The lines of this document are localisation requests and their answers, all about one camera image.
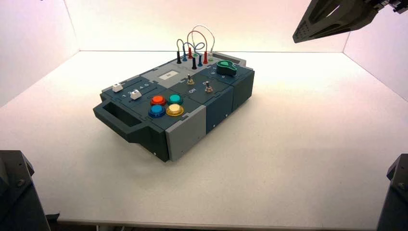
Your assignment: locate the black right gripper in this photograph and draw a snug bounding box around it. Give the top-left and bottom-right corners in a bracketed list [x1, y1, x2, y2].
[293, 0, 408, 44]

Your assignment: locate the dark blue grey control box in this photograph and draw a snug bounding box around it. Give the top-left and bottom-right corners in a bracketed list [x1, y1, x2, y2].
[92, 51, 255, 163]

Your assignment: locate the green rotary knob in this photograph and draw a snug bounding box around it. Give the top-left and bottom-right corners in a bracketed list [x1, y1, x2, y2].
[216, 60, 238, 77]

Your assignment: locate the green round push button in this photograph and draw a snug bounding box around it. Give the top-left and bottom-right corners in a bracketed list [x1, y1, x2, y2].
[167, 93, 184, 105]

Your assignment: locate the yellow round push button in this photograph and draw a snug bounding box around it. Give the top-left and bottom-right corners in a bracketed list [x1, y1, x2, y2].
[166, 103, 185, 117]

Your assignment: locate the red round push button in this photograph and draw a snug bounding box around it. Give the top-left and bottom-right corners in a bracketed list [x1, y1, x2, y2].
[150, 95, 167, 107]

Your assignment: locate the blue round push button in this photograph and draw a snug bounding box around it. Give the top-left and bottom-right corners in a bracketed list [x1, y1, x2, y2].
[148, 104, 166, 118]

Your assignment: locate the white jumper cable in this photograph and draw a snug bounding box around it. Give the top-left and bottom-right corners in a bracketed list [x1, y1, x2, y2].
[192, 25, 216, 51]

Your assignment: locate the red jumper cable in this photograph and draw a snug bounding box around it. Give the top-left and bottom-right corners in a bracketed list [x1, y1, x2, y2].
[187, 30, 208, 53]

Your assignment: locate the blue looped jumper cable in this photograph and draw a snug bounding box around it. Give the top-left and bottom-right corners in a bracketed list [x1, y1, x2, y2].
[187, 41, 205, 57]

